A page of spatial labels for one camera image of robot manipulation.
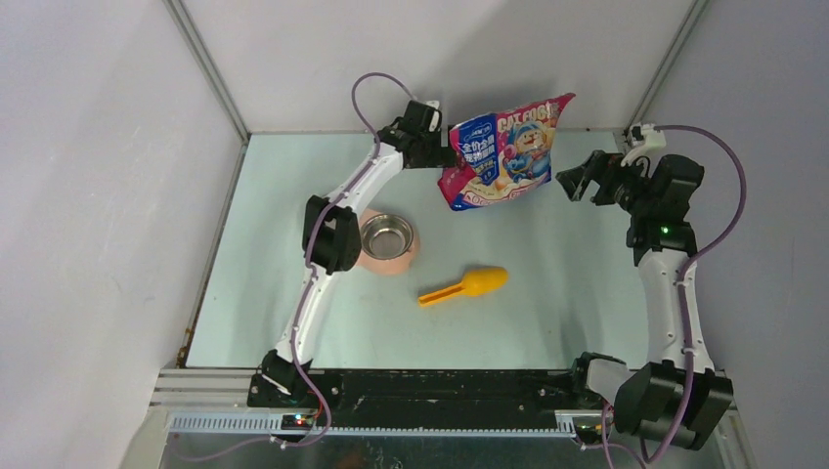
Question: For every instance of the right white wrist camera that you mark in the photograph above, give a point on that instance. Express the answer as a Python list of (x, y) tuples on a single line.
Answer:
[(643, 138)]

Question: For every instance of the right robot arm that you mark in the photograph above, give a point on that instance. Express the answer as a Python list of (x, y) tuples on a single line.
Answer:
[(677, 394)]

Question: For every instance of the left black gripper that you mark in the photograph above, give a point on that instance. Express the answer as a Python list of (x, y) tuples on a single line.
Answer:
[(443, 157)]

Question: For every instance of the aluminium frame post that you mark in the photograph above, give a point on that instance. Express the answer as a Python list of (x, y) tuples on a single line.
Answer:
[(193, 39), (690, 21)]

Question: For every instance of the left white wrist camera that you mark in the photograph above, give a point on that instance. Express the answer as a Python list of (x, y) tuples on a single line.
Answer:
[(432, 116)]

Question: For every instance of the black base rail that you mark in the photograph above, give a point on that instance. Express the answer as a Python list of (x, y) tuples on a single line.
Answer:
[(452, 398)]

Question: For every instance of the pink double pet bowl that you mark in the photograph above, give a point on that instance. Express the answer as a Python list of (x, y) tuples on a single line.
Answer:
[(390, 243)]

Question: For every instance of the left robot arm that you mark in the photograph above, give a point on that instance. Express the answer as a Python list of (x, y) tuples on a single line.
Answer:
[(331, 237)]

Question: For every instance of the white cable duct strip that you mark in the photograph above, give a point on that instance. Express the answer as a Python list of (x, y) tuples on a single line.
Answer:
[(286, 425)]

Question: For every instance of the right aluminium frame post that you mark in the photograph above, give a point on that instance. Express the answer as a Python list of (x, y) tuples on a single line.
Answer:
[(690, 21)]

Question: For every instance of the yellow plastic scoop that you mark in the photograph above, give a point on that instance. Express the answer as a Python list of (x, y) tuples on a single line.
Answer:
[(474, 283)]

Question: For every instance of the colourful cat food bag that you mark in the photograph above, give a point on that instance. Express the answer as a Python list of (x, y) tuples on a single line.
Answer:
[(502, 155)]

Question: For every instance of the left aluminium frame post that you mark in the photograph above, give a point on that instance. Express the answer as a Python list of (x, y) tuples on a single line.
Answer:
[(193, 39)]

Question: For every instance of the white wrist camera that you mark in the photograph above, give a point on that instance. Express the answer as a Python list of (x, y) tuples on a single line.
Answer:
[(643, 138), (432, 116)]

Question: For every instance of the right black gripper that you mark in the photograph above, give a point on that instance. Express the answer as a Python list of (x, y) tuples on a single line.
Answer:
[(602, 169)]

